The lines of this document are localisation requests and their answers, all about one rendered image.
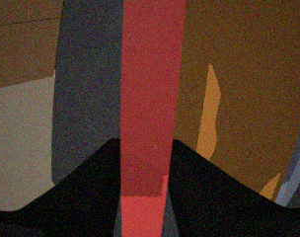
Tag red lid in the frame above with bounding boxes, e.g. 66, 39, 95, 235
119, 0, 186, 237

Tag grey open box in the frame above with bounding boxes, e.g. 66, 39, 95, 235
174, 0, 300, 206

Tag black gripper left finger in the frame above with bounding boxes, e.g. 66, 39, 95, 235
0, 138, 121, 237

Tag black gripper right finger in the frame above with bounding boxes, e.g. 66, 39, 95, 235
167, 139, 300, 237

